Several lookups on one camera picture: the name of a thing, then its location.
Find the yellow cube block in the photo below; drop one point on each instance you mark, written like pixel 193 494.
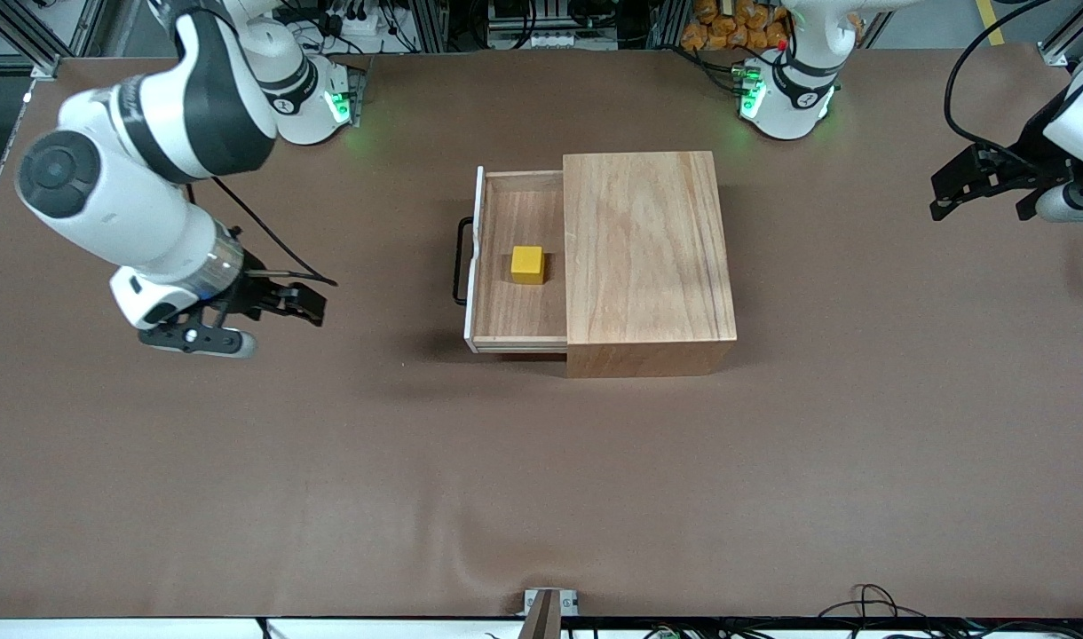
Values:
pixel 527 264

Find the brown table cover mat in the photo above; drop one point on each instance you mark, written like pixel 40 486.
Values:
pixel 506 488

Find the white power strip with plugs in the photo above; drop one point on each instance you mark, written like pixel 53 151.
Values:
pixel 364 22

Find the wooden drawer with white front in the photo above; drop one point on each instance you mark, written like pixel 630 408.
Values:
pixel 515 311

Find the wooden drawer cabinet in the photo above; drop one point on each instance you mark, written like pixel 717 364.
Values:
pixel 657 257

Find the grey power strip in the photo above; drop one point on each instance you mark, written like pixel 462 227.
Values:
pixel 550 40

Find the metal table clamp bracket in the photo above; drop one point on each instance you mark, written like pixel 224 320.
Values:
pixel 549 612

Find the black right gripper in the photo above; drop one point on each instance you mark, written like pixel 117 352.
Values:
pixel 257 293

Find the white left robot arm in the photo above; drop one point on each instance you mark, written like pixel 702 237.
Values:
pixel 786 98

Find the pile of orange items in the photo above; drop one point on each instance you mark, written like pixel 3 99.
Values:
pixel 732 27

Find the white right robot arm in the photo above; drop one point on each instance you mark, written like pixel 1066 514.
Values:
pixel 106 204

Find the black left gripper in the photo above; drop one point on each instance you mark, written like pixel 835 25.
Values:
pixel 1032 145

